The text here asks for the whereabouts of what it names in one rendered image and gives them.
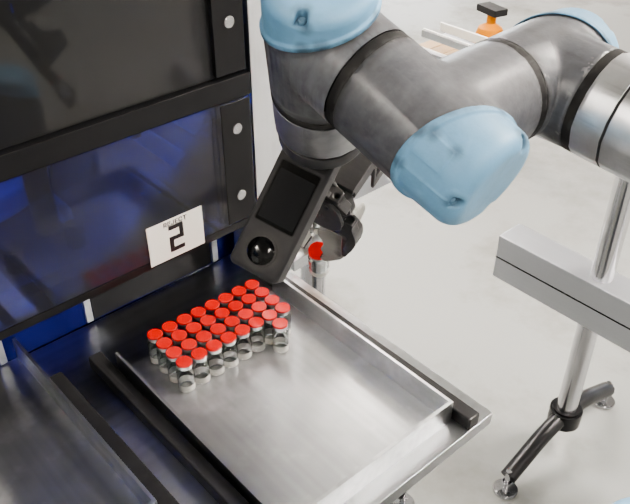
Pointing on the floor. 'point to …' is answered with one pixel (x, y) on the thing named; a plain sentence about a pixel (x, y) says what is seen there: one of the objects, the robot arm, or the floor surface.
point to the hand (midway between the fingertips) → (315, 252)
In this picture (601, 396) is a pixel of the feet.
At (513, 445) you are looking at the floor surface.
